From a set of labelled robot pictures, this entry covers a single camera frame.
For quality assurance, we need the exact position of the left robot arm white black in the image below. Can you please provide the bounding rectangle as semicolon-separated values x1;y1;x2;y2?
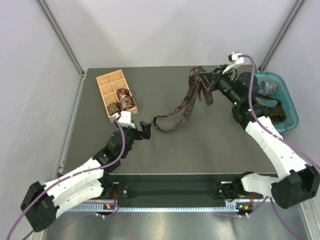
20;120;152;232

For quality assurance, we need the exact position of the purple cable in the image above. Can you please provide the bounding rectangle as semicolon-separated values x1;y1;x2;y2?
239;54;320;240
6;119;126;240

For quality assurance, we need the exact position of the wooden compartment box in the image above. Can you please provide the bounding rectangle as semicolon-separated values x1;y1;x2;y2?
96;69;138;122

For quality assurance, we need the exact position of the grey patterned tie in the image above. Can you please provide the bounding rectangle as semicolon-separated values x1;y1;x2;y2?
258;81;278;96

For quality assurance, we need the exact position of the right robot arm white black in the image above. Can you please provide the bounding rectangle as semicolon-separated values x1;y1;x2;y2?
198;65;320;209

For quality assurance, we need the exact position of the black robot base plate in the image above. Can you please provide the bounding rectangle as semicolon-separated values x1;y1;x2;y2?
97;173;238;208

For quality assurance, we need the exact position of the brown patterned rolled tie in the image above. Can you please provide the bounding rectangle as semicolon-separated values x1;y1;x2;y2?
107;101;122;116

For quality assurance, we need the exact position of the slotted cable duct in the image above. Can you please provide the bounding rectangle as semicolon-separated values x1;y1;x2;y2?
67;201;253;213

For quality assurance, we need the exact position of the left aluminium frame post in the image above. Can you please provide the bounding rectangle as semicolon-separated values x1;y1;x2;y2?
35;0;85;76

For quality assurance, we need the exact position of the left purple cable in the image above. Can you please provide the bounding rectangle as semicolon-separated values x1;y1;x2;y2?
6;119;126;240

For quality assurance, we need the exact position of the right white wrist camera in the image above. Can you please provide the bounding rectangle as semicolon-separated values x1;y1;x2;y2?
222;52;245;74

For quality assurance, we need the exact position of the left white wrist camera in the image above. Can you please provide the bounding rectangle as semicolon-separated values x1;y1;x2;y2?
112;111;136;129

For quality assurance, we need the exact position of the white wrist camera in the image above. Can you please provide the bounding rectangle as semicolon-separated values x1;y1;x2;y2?
222;52;245;74
112;111;136;129

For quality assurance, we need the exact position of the teal plastic basket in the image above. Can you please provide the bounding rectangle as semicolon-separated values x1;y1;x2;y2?
252;72;299;134

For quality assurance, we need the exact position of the dark purple patterned tie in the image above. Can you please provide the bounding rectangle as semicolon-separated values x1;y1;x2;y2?
152;66;214;133

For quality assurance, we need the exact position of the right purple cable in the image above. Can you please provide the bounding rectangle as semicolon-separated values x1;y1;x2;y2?
239;54;320;240

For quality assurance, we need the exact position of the aluminium frame post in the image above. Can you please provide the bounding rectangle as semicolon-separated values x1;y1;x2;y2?
258;0;307;72
35;0;85;76

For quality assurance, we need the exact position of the right aluminium frame post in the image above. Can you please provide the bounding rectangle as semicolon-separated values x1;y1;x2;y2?
258;0;307;72

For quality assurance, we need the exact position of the colourful rolled tie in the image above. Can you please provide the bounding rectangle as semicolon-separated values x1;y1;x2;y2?
116;88;136;111

